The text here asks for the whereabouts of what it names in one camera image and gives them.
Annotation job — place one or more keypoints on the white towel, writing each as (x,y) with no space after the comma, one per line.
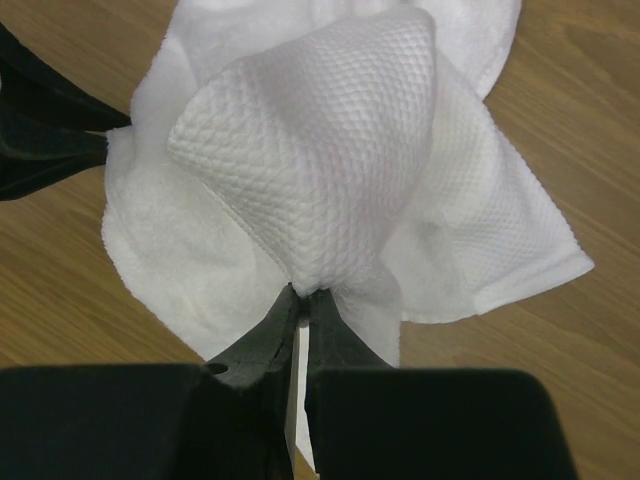
(339,145)

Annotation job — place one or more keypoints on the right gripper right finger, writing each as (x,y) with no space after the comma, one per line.
(369,420)

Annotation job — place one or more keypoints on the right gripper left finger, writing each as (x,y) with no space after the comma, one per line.
(230,418)

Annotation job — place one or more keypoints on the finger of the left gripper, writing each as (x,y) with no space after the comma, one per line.
(38,91)
(32,162)

